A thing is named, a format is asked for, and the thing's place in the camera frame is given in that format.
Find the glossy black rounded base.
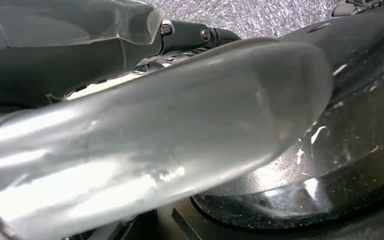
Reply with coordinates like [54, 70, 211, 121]
[191, 0, 384, 231]

